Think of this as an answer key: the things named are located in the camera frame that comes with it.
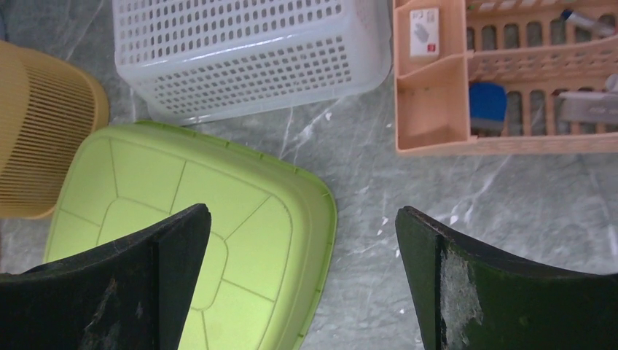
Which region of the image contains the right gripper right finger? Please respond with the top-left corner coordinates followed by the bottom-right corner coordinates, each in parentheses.
top-left (395, 206), bottom-right (617, 349)

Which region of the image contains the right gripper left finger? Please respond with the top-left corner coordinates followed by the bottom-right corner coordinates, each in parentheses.
top-left (1, 203), bottom-right (211, 349)

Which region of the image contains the green plastic basin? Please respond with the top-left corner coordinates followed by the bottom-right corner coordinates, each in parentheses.
top-left (44, 121), bottom-right (337, 349)

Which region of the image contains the yellow mesh waste basket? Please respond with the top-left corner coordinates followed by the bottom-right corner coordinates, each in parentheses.
top-left (1, 42), bottom-right (109, 219)

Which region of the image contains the light green plastic basket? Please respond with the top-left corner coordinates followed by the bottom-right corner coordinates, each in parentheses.
top-left (112, 0), bottom-right (392, 125)

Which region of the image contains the blue object in organizer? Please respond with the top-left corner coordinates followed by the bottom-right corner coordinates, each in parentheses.
top-left (469, 82), bottom-right (507, 133)

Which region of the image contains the orange plastic file organizer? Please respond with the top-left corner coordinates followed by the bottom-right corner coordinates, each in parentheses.
top-left (392, 1), bottom-right (617, 156)

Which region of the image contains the grey object in organizer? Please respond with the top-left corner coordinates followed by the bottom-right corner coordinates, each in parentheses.
top-left (558, 91), bottom-right (617, 125)

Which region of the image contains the white paper card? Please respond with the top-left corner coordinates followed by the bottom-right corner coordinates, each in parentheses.
top-left (409, 7), bottom-right (440, 61)

